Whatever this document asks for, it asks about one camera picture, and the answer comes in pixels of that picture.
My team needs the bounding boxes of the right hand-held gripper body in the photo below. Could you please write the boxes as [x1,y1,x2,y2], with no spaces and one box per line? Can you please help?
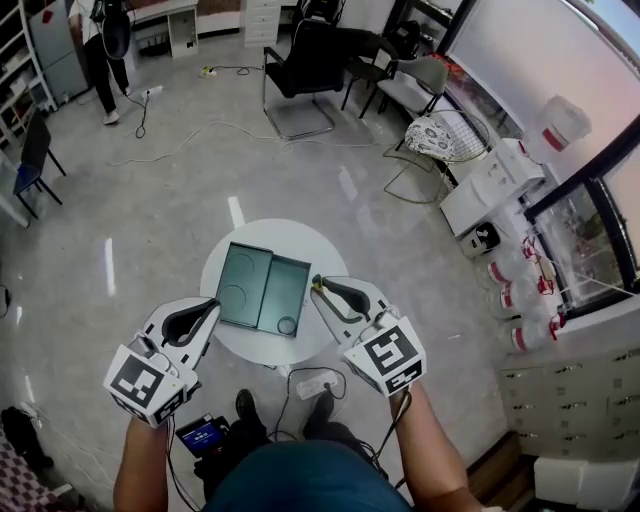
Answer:
[342,313,428,399]

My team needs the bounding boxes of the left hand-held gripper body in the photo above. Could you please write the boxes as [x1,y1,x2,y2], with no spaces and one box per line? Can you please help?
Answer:
[102,331,203,429]

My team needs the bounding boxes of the person's left forearm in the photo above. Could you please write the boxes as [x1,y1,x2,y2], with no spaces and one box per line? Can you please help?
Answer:
[112,414,174,512]

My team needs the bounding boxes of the person's right forearm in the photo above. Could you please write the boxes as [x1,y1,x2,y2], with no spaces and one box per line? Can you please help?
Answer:
[390,387,471,512]

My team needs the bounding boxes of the dark green open box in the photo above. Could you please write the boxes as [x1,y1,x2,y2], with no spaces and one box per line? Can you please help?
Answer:
[214,241,275,330]

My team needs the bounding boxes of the white plastic container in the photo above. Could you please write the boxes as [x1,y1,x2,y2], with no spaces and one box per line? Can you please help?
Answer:
[532,454,640,512]

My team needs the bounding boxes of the person's black left shoe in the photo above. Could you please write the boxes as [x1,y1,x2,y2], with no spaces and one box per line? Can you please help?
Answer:
[234,388,259,424]

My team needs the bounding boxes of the person's black shoe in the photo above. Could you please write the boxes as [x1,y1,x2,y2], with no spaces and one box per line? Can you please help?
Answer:
[234,388,259,424]
[302,389,335,426]

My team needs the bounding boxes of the black device with blue screen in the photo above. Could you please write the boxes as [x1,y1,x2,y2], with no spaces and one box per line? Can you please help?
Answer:
[174,412,231,457]

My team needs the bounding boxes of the person's black right shoe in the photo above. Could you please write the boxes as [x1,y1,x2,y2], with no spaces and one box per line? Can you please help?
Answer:
[302,389,335,426]

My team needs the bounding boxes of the round white table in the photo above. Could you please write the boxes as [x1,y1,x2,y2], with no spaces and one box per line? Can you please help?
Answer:
[199,217,350,367]

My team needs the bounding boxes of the person's black trousers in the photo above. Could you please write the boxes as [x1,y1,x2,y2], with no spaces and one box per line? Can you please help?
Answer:
[192,417,389,481]

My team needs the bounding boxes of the small white trash bin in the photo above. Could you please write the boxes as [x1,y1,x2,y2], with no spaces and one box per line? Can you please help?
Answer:
[459,222,504,260]

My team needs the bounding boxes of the black bag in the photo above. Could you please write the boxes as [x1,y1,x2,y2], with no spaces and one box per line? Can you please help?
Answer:
[0,405,55,471]

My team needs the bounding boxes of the white water dispenser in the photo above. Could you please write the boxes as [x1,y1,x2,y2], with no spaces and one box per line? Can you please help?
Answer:
[438,138,549,239]

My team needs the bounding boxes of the person's teal shirt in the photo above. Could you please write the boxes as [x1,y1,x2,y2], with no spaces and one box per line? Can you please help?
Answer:
[202,438,414,512]

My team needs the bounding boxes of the wooden bench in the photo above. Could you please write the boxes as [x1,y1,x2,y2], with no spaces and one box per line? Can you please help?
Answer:
[464,429,539,512]

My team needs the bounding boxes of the checked cloth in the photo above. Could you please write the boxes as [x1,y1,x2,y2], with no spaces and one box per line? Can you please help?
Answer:
[0,427,61,512]

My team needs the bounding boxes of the patterned seat cushion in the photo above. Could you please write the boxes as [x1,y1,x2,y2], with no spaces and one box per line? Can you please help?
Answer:
[403,115,456,161]

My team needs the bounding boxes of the grey metal lockers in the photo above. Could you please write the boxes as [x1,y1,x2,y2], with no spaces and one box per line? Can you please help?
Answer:
[499,344,640,459]

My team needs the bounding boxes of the dark chair with blue seat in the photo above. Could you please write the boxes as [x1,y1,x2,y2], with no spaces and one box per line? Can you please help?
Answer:
[12,108,67,220]

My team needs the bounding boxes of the grey padded chair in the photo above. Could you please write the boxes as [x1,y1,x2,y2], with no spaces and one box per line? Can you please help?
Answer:
[372,53,451,119]

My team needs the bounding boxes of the dark side chair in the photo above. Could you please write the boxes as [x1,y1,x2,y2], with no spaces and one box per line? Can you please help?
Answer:
[341,47,401,119]

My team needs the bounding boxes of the black office chair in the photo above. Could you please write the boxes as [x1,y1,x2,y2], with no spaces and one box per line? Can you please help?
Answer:
[262,19,399,141]

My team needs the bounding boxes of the water bottle with red label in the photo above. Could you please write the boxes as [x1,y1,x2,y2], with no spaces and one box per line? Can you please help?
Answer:
[535,94,594,154]

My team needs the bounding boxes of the black backpack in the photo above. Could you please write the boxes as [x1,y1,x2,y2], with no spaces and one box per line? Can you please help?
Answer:
[387,19,422,56]

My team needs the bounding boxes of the small white roller blind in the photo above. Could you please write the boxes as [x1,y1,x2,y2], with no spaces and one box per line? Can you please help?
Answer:
[602,162,640,281]

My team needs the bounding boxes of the black oval object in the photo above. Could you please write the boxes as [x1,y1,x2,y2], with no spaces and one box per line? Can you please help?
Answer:
[102,2,132,61]

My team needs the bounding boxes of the grey fridge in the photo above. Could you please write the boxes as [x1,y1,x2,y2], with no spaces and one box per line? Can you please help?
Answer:
[27,0,91,106]

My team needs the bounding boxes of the small white desk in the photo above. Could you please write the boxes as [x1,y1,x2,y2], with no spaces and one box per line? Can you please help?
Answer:
[124,0,200,59]

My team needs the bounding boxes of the white shelf rack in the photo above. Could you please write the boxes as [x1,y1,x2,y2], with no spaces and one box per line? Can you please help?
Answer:
[0,0,57,146]

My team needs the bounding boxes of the large white roller blind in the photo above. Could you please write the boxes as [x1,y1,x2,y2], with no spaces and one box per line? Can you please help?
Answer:
[443,0,640,184]

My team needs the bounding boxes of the white hutch cabinet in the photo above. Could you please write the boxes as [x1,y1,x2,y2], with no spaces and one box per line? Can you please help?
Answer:
[241,0,301,48]

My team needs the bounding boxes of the black power strip cable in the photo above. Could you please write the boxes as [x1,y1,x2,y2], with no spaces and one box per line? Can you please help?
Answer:
[267,367,349,444]

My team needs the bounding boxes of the water jug with red handle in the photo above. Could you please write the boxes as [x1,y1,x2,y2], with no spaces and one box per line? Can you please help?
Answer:
[487,249,541,287]
[498,279,554,314]
[509,314,566,354]

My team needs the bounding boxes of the black looped floor cable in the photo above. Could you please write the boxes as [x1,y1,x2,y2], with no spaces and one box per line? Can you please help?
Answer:
[123,89,151,140]

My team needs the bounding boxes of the metal wire chair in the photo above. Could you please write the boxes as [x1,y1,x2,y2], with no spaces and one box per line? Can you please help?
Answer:
[383,109,491,205]

